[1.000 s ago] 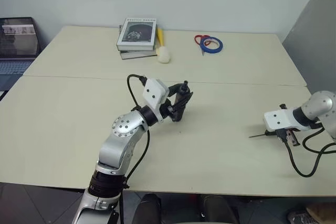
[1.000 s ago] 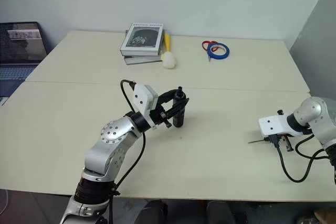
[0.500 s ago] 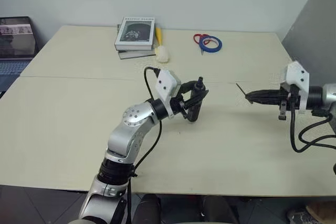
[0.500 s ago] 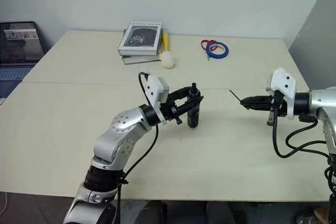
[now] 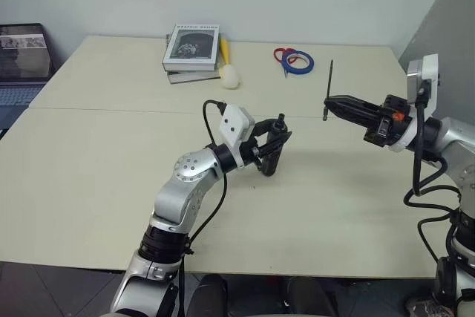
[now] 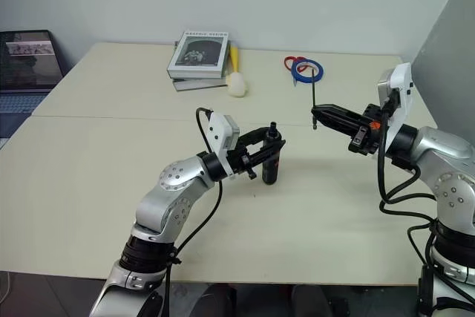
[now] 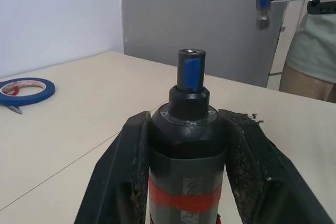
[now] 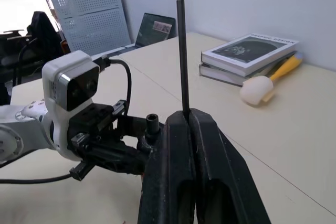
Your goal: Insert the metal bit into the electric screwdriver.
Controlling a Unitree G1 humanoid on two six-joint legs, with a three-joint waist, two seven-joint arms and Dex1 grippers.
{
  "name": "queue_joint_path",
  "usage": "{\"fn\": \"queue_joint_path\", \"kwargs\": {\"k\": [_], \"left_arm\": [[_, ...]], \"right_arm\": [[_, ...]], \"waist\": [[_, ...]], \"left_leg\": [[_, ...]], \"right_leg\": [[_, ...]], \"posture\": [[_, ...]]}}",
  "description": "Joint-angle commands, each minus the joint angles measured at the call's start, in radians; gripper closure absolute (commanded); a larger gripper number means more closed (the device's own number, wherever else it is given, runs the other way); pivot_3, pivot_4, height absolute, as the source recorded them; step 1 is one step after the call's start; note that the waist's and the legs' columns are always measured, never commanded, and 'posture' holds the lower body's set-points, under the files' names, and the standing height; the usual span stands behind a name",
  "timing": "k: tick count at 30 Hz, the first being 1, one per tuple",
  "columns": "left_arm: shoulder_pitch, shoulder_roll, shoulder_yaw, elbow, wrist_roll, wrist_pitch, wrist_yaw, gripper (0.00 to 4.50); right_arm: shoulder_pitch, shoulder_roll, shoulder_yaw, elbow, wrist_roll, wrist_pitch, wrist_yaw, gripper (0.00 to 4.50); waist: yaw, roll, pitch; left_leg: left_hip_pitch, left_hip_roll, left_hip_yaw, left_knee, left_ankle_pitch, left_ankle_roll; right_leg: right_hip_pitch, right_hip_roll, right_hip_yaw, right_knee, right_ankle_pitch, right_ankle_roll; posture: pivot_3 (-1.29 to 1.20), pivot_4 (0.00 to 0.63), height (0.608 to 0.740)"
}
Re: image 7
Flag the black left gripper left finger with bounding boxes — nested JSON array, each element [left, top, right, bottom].
[[74, 111, 152, 224]]

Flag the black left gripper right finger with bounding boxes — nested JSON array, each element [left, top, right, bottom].
[[218, 108, 331, 224]]

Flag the metal bit with blue tape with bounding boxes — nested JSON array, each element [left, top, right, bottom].
[[255, 0, 271, 30]]

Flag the person in white shirt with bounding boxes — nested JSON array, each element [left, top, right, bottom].
[[279, 10, 336, 103]]

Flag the grey partition panel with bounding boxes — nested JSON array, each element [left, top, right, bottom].
[[119, 0, 291, 89]]

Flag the blue tape roll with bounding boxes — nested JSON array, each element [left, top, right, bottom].
[[0, 77, 56, 105]]

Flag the grey scissors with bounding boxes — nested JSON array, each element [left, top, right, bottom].
[[3, 104, 24, 115]]

